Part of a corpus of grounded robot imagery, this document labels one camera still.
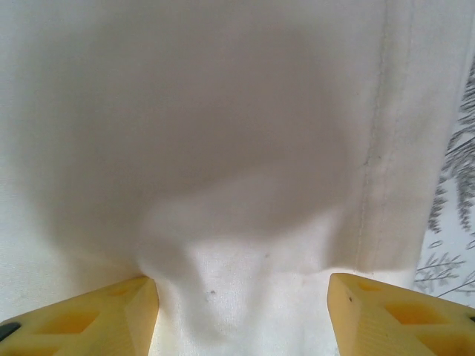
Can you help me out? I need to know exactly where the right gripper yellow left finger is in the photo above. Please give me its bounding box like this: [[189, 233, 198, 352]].
[[0, 276, 160, 356]]

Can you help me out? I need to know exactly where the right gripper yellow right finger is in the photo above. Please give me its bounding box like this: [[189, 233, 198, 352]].
[[328, 273, 475, 356]]

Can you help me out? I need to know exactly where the white t-shirt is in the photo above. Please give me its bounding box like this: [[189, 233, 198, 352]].
[[0, 0, 475, 356]]

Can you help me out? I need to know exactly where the floral patterned table cover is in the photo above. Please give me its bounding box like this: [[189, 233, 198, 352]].
[[411, 55, 475, 309]]

